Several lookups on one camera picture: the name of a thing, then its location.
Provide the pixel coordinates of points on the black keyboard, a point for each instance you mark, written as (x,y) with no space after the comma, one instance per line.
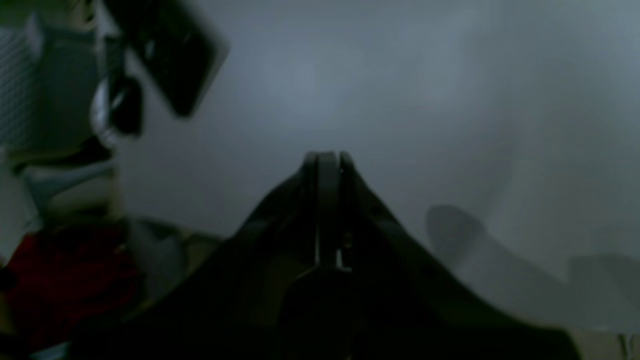
(179,50)

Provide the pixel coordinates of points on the red cloth on floor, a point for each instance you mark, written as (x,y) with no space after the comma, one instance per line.
(59,277)

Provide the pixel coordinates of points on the black computer mouse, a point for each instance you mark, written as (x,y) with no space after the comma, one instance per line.
(126,106)

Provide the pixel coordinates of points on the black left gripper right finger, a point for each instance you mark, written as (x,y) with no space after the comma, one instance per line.
(415,308)

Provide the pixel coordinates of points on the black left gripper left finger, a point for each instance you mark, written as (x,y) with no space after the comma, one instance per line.
(229,306)

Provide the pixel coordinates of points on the grey mesh office chair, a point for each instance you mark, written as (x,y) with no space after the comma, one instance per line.
(54,167)

